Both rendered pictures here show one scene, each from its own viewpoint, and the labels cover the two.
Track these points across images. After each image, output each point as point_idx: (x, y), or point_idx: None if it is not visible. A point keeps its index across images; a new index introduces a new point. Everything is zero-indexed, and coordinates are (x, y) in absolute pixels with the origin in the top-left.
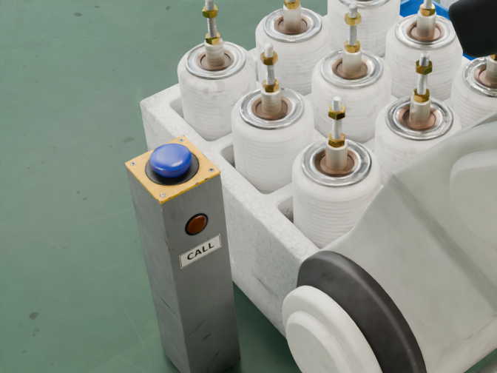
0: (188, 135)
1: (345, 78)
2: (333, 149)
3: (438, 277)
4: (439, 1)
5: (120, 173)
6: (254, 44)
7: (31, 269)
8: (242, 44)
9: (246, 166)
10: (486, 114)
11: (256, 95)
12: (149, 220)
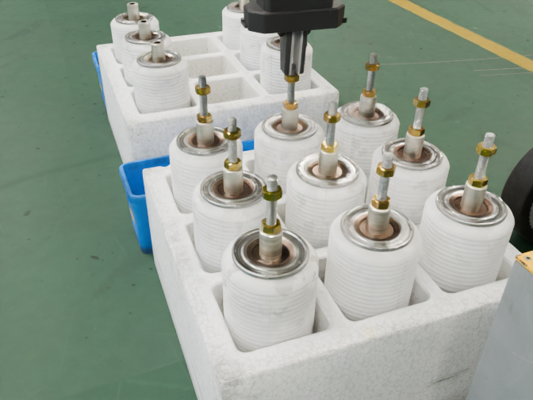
0: (314, 343)
1: (342, 175)
2: (486, 186)
3: None
4: (67, 189)
5: None
6: (9, 325)
7: None
8: (1, 336)
9: (400, 294)
10: (394, 135)
11: (352, 232)
12: None
